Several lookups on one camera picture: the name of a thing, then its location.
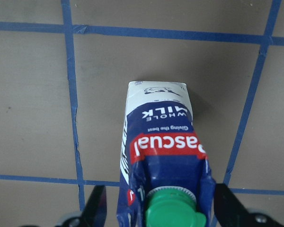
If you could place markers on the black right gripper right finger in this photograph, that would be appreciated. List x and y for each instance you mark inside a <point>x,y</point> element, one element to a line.
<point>228,210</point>

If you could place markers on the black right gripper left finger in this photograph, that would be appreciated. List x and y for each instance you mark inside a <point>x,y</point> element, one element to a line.
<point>95,211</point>

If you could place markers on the blue white milk carton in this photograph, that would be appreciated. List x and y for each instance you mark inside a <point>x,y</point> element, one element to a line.
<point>165,176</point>

